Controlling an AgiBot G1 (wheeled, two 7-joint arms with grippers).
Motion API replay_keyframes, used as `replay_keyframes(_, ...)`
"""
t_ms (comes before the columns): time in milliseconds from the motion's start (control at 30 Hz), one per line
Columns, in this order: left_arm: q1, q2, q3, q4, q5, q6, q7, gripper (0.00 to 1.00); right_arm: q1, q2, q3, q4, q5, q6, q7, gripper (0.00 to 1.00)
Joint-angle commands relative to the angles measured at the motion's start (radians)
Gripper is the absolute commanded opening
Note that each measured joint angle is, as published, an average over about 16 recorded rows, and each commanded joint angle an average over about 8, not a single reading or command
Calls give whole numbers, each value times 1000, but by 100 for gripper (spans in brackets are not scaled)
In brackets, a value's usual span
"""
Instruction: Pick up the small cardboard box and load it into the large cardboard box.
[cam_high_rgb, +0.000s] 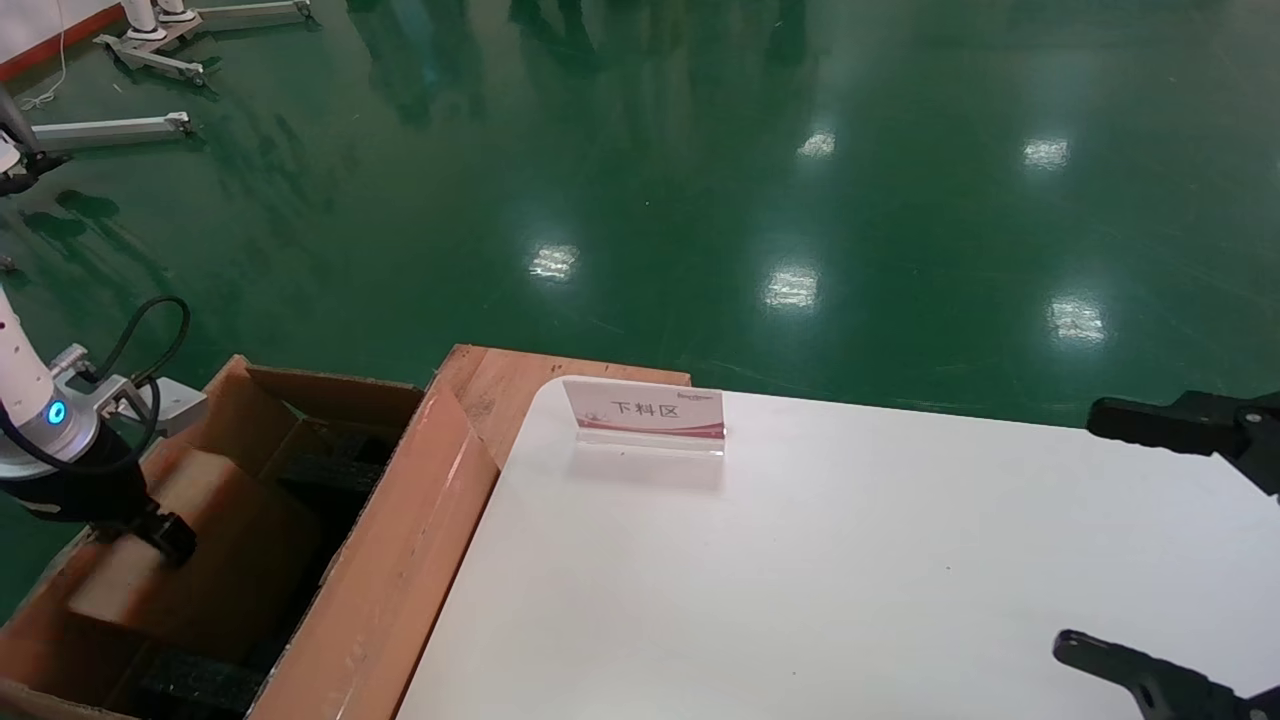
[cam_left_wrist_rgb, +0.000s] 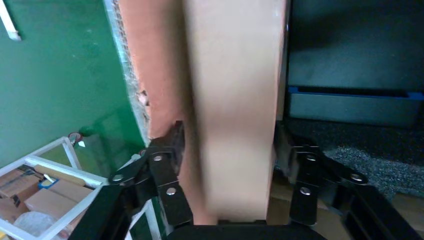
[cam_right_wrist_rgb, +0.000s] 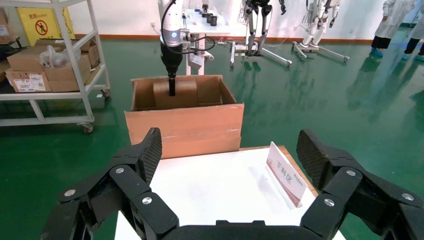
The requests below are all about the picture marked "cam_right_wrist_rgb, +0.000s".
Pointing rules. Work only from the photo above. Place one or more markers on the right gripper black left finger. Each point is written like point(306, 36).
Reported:
point(132, 185)

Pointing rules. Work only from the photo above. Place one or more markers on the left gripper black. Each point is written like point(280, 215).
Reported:
point(171, 58)

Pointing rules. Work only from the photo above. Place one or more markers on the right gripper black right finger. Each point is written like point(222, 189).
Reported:
point(348, 188)

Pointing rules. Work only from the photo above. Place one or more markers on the small cardboard box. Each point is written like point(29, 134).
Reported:
point(185, 92)

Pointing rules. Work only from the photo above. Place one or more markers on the large open cardboard box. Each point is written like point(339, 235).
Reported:
point(185, 129)

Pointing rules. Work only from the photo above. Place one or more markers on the brown cardboard box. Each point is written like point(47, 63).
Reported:
point(59, 81)
point(4, 28)
point(91, 54)
point(23, 59)

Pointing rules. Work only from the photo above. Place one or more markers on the cardboard box with shipping label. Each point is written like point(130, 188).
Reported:
point(30, 81)

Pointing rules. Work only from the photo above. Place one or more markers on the acrylic sign with red print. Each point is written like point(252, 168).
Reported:
point(285, 172)

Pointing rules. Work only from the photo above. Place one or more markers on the white metal table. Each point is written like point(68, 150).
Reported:
point(205, 30)

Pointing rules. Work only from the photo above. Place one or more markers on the grey metal robot stand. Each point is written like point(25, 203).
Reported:
point(331, 54)
point(278, 59)

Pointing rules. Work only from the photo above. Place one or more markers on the black humanoid robot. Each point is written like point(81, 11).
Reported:
point(266, 16)

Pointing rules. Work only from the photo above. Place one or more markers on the clear plastic bag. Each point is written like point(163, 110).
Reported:
point(56, 56)

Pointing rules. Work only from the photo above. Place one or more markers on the white metal shelf cart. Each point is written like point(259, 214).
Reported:
point(49, 96)

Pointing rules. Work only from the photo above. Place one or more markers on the yellow warning sign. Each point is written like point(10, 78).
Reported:
point(39, 26)

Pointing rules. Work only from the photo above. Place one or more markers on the person in white lab coat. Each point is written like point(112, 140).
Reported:
point(419, 30)
point(394, 20)

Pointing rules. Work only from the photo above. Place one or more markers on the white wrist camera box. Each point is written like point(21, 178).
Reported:
point(197, 63)

